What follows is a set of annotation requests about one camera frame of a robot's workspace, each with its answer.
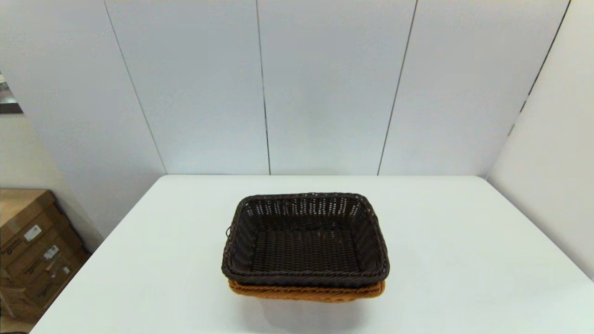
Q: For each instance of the dark brown wicker basket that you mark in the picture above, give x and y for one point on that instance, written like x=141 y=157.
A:
x=306 y=250

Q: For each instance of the orange wicker basket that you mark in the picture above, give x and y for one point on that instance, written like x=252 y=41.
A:
x=306 y=293

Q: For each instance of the brown cardboard box white label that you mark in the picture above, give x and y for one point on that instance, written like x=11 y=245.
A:
x=21 y=208
x=46 y=288
x=48 y=254

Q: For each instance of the grey metal wall fixture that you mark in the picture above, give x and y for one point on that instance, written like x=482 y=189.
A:
x=7 y=99

